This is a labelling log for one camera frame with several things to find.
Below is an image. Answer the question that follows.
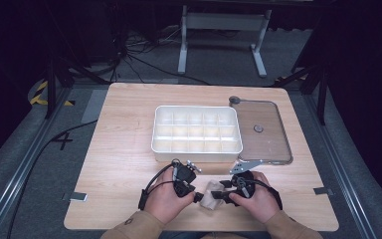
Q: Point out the yellow black hazard tape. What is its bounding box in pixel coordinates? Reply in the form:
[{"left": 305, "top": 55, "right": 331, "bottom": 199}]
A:
[{"left": 29, "top": 80, "right": 77, "bottom": 108}]

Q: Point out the bundle of floor cables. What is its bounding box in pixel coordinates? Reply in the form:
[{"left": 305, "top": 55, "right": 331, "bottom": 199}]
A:
[{"left": 110, "top": 24, "right": 212, "bottom": 87}]

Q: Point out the white compartment box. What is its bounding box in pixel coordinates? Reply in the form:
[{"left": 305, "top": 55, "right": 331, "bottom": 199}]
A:
[{"left": 150, "top": 105, "right": 244, "bottom": 164}]

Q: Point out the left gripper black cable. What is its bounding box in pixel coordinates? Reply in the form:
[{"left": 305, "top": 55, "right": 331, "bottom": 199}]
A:
[{"left": 137, "top": 158, "right": 181, "bottom": 211}]

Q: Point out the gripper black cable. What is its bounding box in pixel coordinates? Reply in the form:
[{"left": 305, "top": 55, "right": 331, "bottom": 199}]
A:
[
  {"left": 137, "top": 158, "right": 181, "bottom": 211},
  {"left": 238, "top": 177, "right": 284, "bottom": 211}
]

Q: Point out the transparent box lid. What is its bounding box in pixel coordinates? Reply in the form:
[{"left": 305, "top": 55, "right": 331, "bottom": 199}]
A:
[{"left": 228, "top": 96, "right": 293, "bottom": 166}]

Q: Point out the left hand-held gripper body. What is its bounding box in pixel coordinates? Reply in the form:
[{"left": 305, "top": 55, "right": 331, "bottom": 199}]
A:
[{"left": 171, "top": 157, "right": 203, "bottom": 199}]

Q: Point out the white metal stand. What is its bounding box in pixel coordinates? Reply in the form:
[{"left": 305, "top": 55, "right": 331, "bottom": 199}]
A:
[{"left": 177, "top": 4, "right": 274, "bottom": 79}]

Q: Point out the black floor cable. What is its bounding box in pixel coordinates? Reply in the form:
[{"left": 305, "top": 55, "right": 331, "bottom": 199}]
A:
[{"left": 5, "top": 119, "right": 99, "bottom": 239}]

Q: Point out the black tripod stand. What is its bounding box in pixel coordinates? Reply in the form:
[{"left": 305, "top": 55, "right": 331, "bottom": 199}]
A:
[
  {"left": 44, "top": 54, "right": 111, "bottom": 120},
  {"left": 271, "top": 61, "right": 330, "bottom": 126}
]

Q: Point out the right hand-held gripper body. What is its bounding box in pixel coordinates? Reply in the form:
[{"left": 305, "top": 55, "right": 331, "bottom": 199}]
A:
[{"left": 228, "top": 159, "right": 265, "bottom": 201}]

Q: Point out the grey tape piece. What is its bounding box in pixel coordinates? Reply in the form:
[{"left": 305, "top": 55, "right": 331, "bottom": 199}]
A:
[
  {"left": 62, "top": 191, "right": 90, "bottom": 203},
  {"left": 312, "top": 186, "right": 334, "bottom": 196}
]

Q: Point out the person's left hand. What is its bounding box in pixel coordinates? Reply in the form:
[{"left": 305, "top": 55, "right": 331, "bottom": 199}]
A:
[{"left": 143, "top": 168, "right": 197, "bottom": 226}]

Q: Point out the beige sock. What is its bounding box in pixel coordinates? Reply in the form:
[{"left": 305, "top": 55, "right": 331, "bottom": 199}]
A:
[{"left": 200, "top": 179, "right": 227, "bottom": 211}]

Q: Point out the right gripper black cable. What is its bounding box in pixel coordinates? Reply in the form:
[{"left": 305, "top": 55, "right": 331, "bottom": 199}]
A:
[{"left": 238, "top": 177, "right": 284, "bottom": 211}]

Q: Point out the person's right hand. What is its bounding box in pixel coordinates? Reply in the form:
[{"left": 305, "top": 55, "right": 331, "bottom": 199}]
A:
[{"left": 228, "top": 170, "right": 282, "bottom": 225}]

